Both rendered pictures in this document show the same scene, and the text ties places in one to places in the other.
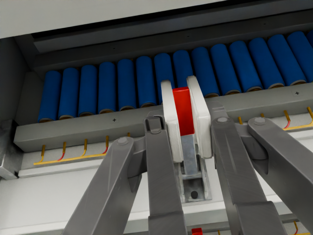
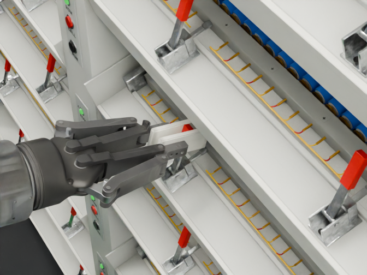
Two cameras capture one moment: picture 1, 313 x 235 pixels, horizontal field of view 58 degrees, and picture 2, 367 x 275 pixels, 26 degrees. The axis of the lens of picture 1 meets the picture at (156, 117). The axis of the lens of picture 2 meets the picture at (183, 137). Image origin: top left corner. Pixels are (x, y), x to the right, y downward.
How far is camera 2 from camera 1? 83 cm
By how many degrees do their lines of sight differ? 39
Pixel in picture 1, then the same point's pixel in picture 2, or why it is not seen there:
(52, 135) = (158, 90)
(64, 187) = (140, 120)
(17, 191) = (125, 100)
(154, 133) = (142, 127)
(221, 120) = (159, 145)
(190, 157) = (176, 161)
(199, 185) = (176, 182)
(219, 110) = (177, 147)
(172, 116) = (155, 129)
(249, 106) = (234, 175)
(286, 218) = not seen: outside the picture
